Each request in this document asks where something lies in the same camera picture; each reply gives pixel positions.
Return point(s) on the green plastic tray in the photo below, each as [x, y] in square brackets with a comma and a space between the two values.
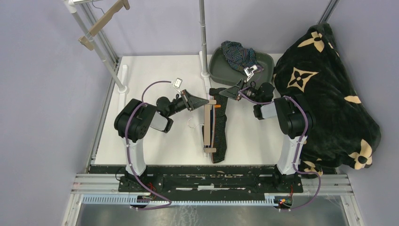
[221, 72]

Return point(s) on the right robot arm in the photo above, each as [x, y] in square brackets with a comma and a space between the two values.
[293, 114]

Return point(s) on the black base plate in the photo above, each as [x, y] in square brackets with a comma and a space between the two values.
[205, 183]

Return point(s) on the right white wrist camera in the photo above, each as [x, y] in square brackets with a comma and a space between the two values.
[250, 71]

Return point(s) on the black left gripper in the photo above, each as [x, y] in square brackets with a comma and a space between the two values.
[193, 101]

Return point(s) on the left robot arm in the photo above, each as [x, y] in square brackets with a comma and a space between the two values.
[137, 117]

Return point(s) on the white cable duct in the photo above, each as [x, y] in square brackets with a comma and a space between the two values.
[135, 200]

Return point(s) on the left hanging wooden hanger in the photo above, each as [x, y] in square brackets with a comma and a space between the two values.
[87, 39]

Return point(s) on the black striped underwear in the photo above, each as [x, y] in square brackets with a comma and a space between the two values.
[220, 142]

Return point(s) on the aluminium frame rails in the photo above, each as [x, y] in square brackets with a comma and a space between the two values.
[328, 202]

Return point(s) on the black floral blanket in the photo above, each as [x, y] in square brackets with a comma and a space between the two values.
[344, 132]

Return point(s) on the wooden clip hanger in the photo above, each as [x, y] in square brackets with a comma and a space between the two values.
[207, 128]

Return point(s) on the blue striped underwear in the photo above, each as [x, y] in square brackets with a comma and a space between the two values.
[239, 57]

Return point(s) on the centre rack pole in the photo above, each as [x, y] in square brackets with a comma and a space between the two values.
[202, 22]

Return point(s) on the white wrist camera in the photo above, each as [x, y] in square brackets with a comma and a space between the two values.
[176, 84]
[250, 71]

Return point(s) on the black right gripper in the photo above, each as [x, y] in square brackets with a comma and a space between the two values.
[234, 92]

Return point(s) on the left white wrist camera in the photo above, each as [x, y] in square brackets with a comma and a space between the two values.
[176, 84]

